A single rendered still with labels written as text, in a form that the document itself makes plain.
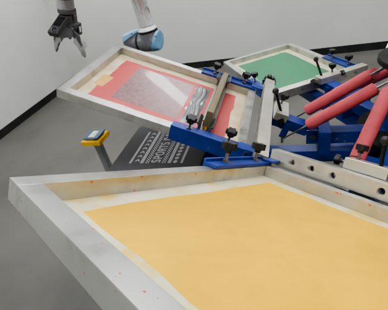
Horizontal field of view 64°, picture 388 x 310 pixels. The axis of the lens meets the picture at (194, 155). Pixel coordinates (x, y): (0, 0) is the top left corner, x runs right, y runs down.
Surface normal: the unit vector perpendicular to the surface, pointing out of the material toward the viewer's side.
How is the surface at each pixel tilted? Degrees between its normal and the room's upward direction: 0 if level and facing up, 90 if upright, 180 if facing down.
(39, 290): 0
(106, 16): 90
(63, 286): 0
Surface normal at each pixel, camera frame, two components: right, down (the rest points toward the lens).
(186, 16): -0.23, 0.59
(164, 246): 0.20, -0.96
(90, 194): 0.71, 0.29
